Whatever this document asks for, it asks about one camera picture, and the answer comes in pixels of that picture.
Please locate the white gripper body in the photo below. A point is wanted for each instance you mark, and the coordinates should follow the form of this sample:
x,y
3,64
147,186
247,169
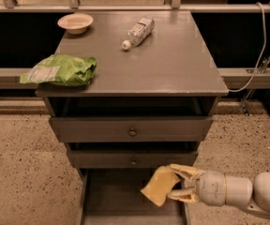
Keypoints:
x,y
212,187

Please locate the grey wooden drawer cabinet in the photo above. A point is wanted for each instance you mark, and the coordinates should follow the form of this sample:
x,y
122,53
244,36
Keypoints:
x,y
172,74

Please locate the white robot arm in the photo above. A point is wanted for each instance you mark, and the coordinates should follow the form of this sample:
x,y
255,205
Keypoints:
x,y
250,197

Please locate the grey bottom drawer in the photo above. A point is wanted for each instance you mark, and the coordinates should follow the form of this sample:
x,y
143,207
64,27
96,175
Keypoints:
x,y
113,197

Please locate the green chip bag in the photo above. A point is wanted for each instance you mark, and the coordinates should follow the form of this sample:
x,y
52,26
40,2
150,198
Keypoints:
x,y
63,70

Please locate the grey top drawer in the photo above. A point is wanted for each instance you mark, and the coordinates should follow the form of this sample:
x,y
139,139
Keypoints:
x,y
130,129

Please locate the grey drawer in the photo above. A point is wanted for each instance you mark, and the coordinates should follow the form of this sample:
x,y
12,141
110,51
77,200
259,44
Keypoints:
x,y
113,197
130,129
104,159

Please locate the beige bowl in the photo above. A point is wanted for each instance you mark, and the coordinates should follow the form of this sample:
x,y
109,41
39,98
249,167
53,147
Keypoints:
x,y
76,23

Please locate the yellow sponge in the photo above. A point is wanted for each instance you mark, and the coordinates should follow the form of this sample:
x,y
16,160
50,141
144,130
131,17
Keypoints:
x,y
161,183

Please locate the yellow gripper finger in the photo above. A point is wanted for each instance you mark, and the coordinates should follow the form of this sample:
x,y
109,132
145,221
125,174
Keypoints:
x,y
184,195
189,173

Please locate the grey middle drawer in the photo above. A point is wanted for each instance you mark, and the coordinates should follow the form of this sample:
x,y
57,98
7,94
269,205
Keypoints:
x,y
104,159

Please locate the clear plastic water bottle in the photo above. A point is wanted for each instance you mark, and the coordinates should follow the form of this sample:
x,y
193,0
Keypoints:
x,y
138,33

